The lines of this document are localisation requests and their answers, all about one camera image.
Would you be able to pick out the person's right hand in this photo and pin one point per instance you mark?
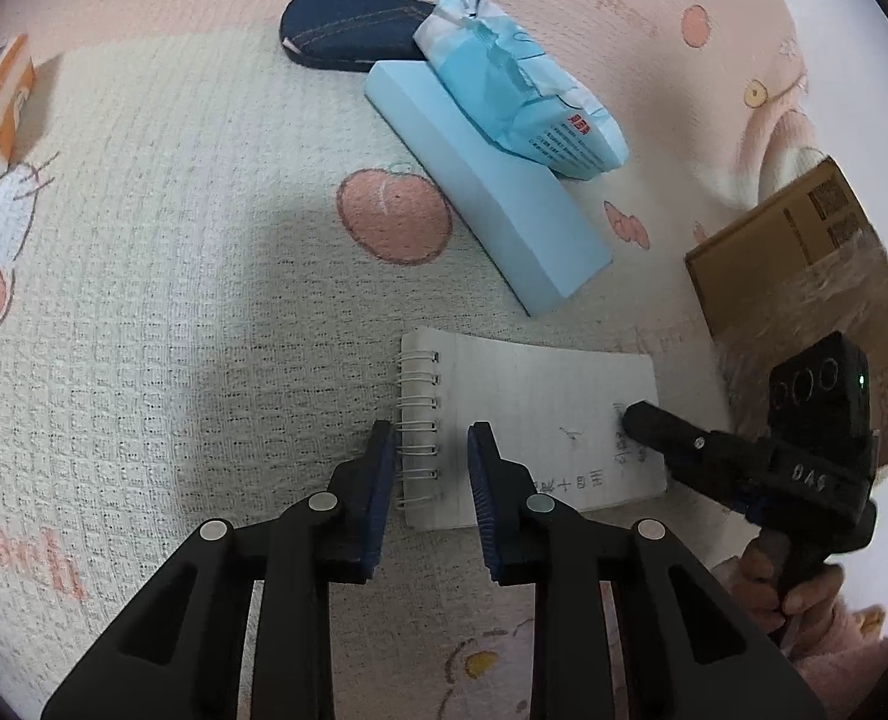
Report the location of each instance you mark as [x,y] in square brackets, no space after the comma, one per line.
[760,588]

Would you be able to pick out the white spiral notebook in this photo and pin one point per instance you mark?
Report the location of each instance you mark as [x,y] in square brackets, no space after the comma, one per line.
[556,411]

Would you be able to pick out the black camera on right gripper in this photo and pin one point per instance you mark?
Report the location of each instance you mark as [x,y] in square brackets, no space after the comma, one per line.
[821,393]

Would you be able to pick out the light blue tissue pack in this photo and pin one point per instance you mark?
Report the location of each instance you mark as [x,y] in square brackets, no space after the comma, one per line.
[516,94]

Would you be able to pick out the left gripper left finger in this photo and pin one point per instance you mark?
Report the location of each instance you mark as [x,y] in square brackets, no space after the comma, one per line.
[177,649]

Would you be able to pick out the blue denim glasses case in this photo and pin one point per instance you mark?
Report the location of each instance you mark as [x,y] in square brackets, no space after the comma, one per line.
[351,35]

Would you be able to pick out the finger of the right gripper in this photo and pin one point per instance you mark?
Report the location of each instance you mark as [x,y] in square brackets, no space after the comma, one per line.
[684,447]

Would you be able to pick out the brown cardboard box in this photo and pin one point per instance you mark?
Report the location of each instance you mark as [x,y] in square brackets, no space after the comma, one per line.
[804,263]

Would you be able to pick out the light blue foam block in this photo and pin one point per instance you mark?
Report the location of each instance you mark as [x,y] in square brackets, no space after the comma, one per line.
[523,217]

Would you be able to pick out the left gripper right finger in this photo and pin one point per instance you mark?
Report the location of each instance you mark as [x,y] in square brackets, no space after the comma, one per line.
[688,651]

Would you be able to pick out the pink cartoon print blanket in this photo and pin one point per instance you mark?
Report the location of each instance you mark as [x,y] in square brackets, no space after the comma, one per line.
[208,256]

